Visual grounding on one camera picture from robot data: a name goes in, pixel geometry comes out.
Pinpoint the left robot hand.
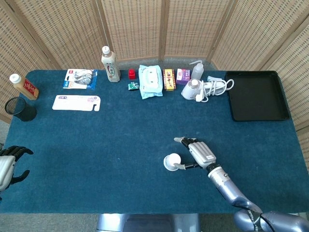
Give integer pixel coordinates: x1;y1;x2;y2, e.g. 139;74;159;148
0;145;34;193

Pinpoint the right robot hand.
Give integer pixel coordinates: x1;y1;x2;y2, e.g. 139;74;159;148
173;137;217;171

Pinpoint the white paper cup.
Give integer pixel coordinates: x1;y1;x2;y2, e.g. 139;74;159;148
163;152;181;172

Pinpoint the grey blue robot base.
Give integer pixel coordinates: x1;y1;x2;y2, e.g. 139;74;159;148
96;213;201;232

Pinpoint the black mesh pen holder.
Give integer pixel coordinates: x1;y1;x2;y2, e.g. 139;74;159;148
4;97;38;122

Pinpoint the white hair dryer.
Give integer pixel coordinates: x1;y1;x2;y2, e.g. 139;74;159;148
181;78;229;100

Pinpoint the purple small box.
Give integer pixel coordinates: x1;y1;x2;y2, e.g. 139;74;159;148
176;68;191;86

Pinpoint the black plastic tray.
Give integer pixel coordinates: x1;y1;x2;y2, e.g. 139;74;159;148
224;70;291;122

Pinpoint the yellow red box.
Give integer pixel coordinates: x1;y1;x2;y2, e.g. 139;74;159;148
163;69;177;92

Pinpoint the brown drink bottle red label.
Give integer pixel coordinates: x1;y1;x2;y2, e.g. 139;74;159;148
9;73;40;101

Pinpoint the clear squeeze wash bottle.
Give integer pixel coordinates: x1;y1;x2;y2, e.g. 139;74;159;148
189;59;205;80

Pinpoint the light blue wet wipes pack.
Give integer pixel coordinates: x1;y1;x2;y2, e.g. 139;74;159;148
138;64;164;100

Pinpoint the blue table cloth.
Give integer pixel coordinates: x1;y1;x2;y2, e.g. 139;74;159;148
0;70;309;215

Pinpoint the white flat card package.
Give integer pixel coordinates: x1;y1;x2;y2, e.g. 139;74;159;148
52;94;101;112

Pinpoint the blue blister pack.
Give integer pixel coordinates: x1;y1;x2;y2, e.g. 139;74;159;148
63;69;99;90

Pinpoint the milk tea bottle white cap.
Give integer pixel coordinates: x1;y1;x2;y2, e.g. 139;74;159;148
101;46;121;83

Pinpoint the bamboo folding screen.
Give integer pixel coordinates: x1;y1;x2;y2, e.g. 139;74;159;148
0;0;309;170

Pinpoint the white power cable with plug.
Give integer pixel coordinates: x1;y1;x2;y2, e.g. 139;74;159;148
195;79;235;103

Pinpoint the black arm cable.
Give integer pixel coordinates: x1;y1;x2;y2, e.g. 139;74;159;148
238;204;273;232

